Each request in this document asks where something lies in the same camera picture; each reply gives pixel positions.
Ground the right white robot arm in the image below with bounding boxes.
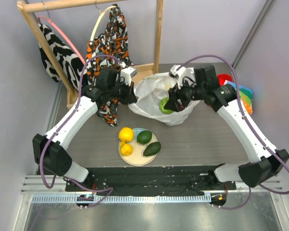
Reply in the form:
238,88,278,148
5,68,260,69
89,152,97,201
164,65,289,190

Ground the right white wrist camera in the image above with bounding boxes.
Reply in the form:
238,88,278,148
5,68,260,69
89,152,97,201
169,65,191,89

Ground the white plastic bag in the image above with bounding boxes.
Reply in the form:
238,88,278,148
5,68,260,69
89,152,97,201
129,72,200,126

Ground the blue cream ceramic plate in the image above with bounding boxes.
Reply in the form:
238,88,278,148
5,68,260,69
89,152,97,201
118,128,158,167

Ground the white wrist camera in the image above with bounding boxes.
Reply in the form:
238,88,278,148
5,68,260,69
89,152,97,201
169,65,191,89
119,66,137,86

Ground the red white cloth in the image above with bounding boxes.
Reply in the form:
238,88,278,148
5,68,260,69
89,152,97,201
217,74,232,86

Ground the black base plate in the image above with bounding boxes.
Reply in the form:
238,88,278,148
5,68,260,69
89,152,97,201
65,165,237,196

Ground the black white zebra cloth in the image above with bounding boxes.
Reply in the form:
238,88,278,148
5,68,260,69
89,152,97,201
38,24,84,90

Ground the cream clothes hanger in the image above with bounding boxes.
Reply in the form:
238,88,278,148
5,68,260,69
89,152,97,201
90,5,116,41

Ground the green fake avocado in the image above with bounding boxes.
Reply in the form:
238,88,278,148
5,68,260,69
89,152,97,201
143,141,161,157

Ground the light green fake apple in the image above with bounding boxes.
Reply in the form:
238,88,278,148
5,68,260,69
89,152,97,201
159,97,174,115

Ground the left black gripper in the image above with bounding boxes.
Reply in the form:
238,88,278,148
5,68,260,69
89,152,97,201
107,79,137,105

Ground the white slotted cable duct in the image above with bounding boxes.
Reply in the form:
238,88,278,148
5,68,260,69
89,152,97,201
31,193,211,204

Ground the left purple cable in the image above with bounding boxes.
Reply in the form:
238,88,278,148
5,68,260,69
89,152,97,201
39,54,127,209

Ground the orange grey camouflage cloth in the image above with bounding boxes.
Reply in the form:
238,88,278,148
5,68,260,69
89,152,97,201
85,4,134,128

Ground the pink clothes hanger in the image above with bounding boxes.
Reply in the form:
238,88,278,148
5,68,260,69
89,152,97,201
37,15,87,67

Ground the rainbow striped cloth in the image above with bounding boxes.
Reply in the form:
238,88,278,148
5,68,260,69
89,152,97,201
239,85,253,115

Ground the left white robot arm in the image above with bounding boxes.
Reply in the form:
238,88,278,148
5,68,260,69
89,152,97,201
33,67,137,192

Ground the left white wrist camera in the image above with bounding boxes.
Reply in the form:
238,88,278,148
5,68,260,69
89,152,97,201
119,66,137,86

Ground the aluminium rail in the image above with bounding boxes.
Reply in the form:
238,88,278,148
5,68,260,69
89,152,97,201
20,172,284,194

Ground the yellow fake lemon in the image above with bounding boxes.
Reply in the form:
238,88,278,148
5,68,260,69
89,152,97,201
118,127,134,142

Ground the green fake fruit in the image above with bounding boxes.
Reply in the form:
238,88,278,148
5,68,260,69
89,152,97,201
136,130,152,145

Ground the wooden clothes rack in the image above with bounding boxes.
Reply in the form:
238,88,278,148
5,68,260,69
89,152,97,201
17,0,163,109

